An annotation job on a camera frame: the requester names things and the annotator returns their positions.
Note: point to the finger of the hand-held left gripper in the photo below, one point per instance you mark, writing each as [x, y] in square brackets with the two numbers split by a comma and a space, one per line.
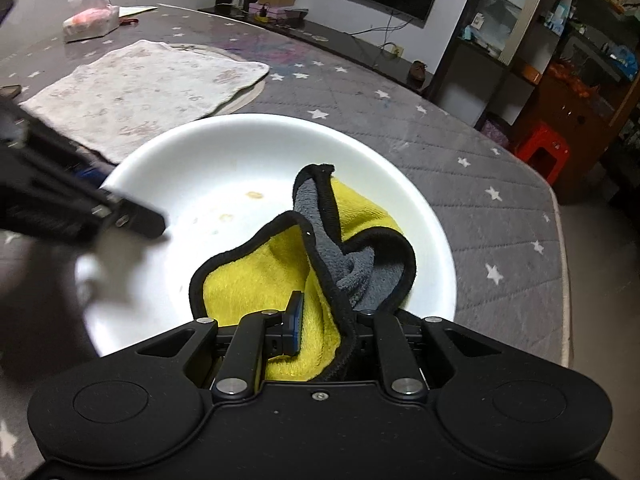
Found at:
[135, 222]
[90, 176]

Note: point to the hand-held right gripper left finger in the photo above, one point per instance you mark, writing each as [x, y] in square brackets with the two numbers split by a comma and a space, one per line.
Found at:
[296, 322]

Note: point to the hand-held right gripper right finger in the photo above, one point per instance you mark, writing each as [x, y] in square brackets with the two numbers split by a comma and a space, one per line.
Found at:
[393, 355]

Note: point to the yellow and grey cleaning cloth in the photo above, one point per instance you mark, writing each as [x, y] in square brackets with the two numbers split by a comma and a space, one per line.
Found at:
[240, 285]

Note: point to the white bowl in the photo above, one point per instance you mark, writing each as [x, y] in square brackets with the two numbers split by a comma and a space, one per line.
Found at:
[210, 180]

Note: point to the white patterned towel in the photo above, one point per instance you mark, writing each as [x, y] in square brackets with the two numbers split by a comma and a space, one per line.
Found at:
[140, 90]

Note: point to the pink tissue pack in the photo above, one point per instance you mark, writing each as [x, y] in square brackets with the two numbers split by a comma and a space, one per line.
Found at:
[90, 20]

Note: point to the cream round placemat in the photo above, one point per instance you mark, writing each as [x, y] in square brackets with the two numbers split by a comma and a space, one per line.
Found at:
[247, 97]

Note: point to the white paper sheet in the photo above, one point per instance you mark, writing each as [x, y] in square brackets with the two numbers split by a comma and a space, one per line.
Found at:
[137, 10]

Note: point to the purple basket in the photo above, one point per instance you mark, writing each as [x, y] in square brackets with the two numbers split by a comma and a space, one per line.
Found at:
[496, 131]

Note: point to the red plastic stool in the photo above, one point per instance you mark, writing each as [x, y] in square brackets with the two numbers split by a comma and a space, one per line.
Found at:
[542, 145]

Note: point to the low black television stand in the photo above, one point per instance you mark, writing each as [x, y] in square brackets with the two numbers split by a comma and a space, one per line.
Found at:
[350, 45]

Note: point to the wooden display cabinet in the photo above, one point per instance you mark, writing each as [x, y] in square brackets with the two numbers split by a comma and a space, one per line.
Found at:
[575, 110]

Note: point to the dark glass-door cabinet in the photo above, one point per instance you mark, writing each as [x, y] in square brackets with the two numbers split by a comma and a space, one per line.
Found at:
[500, 20]

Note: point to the blue plastic bag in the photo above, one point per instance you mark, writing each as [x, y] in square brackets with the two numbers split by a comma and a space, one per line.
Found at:
[624, 60]

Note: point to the wall power socket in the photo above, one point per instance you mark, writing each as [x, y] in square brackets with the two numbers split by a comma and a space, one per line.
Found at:
[396, 50]

